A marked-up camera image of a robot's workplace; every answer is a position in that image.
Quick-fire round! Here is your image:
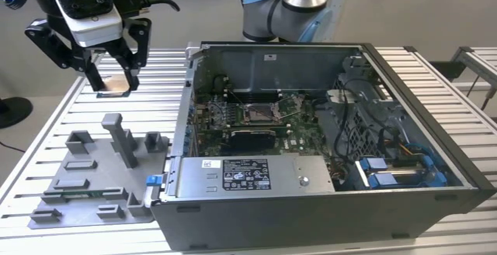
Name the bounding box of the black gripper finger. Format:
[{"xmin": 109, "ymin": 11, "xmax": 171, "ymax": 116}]
[
  {"xmin": 107, "ymin": 17, "xmax": 153, "ymax": 92},
  {"xmin": 24, "ymin": 18, "xmax": 105, "ymax": 92}
]

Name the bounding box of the silver CPU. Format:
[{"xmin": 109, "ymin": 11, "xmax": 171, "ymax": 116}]
[{"xmin": 96, "ymin": 75, "xmax": 132, "ymax": 99}]

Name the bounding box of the black RAM slot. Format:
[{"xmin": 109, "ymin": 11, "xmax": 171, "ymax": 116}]
[
  {"xmin": 223, "ymin": 88, "xmax": 284, "ymax": 94},
  {"xmin": 223, "ymin": 93, "xmax": 284, "ymax": 98}
]

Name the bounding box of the CPU socket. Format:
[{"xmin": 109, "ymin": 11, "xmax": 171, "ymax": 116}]
[{"xmin": 243, "ymin": 103, "xmax": 279, "ymax": 125}]

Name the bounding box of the black power connector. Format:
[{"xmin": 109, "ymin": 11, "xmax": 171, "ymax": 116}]
[{"xmin": 212, "ymin": 73, "xmax": 229, "ymax": 93}]

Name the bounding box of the black round stand foot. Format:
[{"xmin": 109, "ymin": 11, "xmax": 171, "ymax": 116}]
[{"xmin": 0, "ymin": 97, "xmax": 33, "ymax": 129}]

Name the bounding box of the metal socket cover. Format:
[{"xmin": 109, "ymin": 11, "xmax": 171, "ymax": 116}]
[{"xmin": 273, "ymin": 95, "xmax": 304, "ymax": 119}]

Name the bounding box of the black graphics card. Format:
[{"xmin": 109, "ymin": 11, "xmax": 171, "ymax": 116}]
[{"xmin": 224, "ymin": 129, "xmax": 279, "ymax": 155}]

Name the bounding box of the grey parts rack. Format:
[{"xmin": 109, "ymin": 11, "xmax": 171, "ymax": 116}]
[{"xmin": 27, "ymin": 113, "xmax": 172, "ymax": 231}]

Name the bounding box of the silver power supply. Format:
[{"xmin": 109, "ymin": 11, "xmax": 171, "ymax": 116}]
[{"xmin": 176, "ymin": 155, "xmax": 337, "ymax": 196}]

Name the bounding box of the green RAM stick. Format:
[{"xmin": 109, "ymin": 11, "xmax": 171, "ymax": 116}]
[{"xmin": 44, "ymin": 189, "xmax": 125, "ymax": 199}]

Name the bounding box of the green motherboard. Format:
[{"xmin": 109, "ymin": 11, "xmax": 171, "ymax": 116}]
[{"xmin": 192, "ymin": 91, "xmax": 331, "ymax": 157}]

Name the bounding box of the silver foil sleeve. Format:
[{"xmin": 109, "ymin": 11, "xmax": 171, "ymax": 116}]
[{"xmin": 325, "ymin": 89, "xmax": 357, "ymax": 105}]

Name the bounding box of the white upright profile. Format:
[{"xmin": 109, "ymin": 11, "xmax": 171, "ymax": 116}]
[{"xmin": 328, "ymin": 0, "xmax": 353, "ymax": 43}]

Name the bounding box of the grey metal disk cage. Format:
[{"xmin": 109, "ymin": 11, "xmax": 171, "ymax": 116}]
[{"xmin": 313, "ymin": 71, "xmax": 409, "ymax": 162}]

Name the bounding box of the black open PC case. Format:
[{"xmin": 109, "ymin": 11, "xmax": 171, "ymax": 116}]
[{"xmin": 149, "ymin": 41, "xmax": 497, "ymax": 252}]

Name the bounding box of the blue disk carrier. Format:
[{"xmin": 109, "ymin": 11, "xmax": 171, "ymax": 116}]
[
  {"xmin": 356, "ymin": 155, "xmax": 436, "ymax": 171},
  {"xmin": 364, "ymin": 169, "xmax": 446, "ymax": 189}
]

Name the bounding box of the black box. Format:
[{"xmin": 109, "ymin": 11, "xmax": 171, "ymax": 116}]
[{"xmin": 429, "ymin": 61, "xmax": 466, "ymax": 83}]

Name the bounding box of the thin wire locking lever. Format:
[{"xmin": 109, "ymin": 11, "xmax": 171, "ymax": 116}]
[{"xmin": 227, "ymin": 88, "xmax": 247, "ymax": 106}]

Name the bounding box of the thin black floor cable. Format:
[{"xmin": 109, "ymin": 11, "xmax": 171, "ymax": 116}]
[{"xmin": 0, "ymin": 140, "xmax": 27, "ymax": 153}]

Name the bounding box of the black wire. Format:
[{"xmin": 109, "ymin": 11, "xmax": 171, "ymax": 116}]
[{"xmin": 332, "ymin": 79, "xmax": 385, "ymax": 158}]

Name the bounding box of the blue wire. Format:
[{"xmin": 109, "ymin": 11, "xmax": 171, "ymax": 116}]
[{"xmin": 403, "ymin": 141, "xmax": 434, "ymax": 158}]

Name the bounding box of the aluminium side table frame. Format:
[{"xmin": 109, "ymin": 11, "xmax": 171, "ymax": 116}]
[{"xmin": 452, "ymin": 46, "xmax": 497, "ymax": 91}]

